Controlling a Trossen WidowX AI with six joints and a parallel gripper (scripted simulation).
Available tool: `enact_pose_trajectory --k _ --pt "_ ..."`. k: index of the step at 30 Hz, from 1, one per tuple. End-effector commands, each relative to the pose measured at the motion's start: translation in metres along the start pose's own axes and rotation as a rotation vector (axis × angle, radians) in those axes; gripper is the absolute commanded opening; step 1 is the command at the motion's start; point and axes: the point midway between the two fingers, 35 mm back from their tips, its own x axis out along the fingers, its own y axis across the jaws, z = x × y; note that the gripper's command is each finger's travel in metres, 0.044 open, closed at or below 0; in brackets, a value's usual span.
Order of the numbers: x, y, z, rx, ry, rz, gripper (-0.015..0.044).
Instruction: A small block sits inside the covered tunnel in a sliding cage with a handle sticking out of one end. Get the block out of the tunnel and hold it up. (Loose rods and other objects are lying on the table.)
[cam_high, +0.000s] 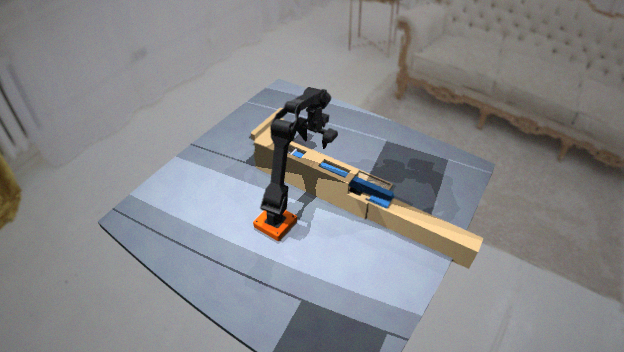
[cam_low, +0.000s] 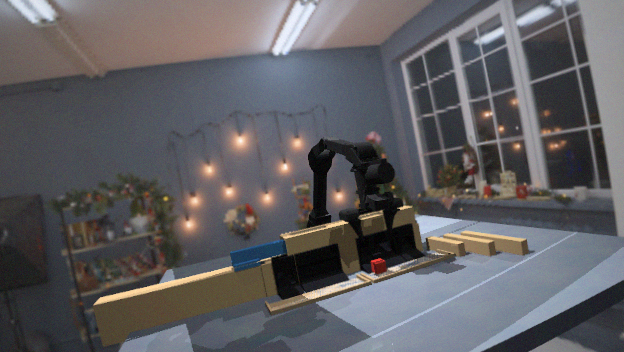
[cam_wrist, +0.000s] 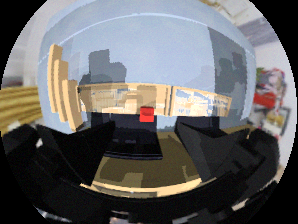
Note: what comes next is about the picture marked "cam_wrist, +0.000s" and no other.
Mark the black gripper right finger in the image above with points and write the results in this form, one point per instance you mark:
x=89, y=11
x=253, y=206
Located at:
x=207, y=149

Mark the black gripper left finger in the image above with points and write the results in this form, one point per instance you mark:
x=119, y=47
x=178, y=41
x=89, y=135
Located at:
x=82, y=150

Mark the small red block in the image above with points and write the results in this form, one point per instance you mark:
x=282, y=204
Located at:
x=146, y=114

